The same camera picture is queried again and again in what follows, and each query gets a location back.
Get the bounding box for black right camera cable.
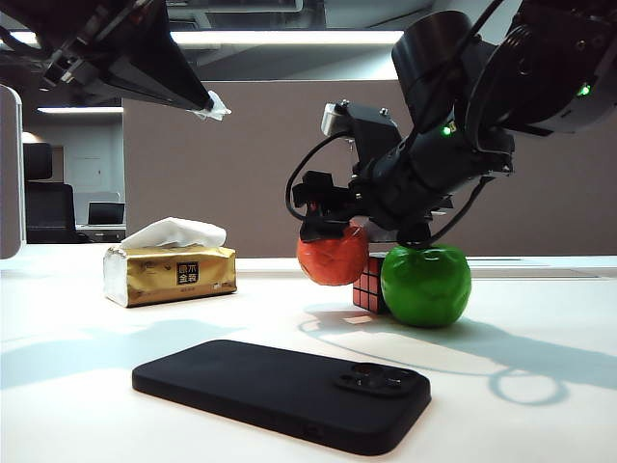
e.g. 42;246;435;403
284;137;346;223

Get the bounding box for gold tissue pack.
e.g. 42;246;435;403
102;244;238;310

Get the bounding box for orange round fruit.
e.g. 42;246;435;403
296;224;371;286

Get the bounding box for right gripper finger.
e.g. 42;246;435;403
291;171;356;243
350;215;400;243

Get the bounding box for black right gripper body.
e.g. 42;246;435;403
350;139;454;242

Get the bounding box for white tissue sheet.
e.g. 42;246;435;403
120;217;228;251

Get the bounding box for green apple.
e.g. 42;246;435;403
380;243;472;328

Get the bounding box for narrow brown desk partition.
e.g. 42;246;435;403
0;84;25;260

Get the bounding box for wide brown desk partition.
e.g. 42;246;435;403
121;79;617;261

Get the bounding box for black smartphone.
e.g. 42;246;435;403
131;340;432;458

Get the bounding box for Rubik's cube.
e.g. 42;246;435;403
352;255;389;316

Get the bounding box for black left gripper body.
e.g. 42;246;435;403
0;0;131;93

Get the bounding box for background laptop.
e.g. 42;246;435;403
87;202;126;227

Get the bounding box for short ceiling light strip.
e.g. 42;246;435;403
37;106;124;116

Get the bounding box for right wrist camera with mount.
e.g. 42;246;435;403
321;98;402;168

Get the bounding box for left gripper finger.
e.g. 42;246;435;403
95;0;231;122
103;74;208;114

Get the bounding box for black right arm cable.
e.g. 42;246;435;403
414;176;489;248

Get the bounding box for dark background cabinet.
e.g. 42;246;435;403
22;143;65;183

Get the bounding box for long ceiling light strip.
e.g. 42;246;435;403
0;29;405;47

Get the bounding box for desk cable slot cover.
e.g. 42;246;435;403
469;263;602;281

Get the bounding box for black office chair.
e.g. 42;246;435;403
24;181;78;245

